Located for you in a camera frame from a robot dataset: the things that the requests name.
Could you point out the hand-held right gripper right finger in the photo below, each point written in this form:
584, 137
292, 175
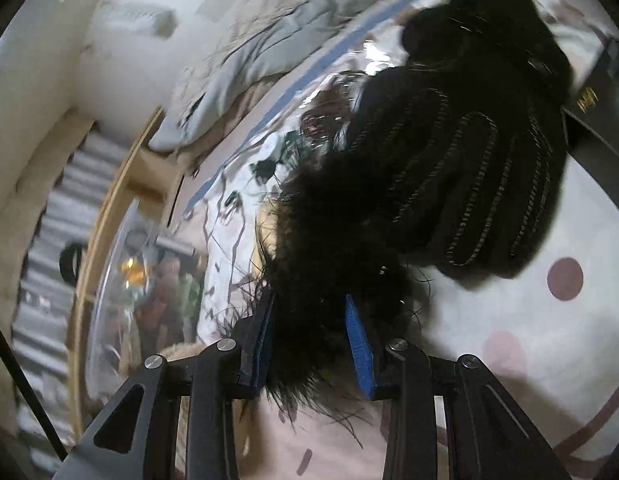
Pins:
360, 350

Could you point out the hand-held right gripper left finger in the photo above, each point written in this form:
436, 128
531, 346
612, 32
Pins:
263, 340

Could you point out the black feather trim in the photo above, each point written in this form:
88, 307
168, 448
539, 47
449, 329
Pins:
329, 240

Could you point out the clear plastic storage box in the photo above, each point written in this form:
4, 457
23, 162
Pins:
139, 285

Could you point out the wooden shelf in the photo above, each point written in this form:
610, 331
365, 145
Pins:
154, 170

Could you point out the black stitched glove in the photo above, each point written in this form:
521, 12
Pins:
489, 25
464, 175

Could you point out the black cap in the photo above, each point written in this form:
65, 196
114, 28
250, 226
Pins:
64, 265

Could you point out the grey curtain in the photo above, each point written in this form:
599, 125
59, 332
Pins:
54, 240

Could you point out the grey-blue duvet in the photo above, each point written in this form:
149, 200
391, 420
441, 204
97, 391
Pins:
224, 85

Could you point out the clear plastic wrapper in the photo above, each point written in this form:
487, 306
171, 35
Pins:
339, 90

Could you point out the black product box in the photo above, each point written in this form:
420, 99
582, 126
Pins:
604, 135

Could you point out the white paper bag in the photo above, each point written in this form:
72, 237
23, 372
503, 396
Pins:
134, 17

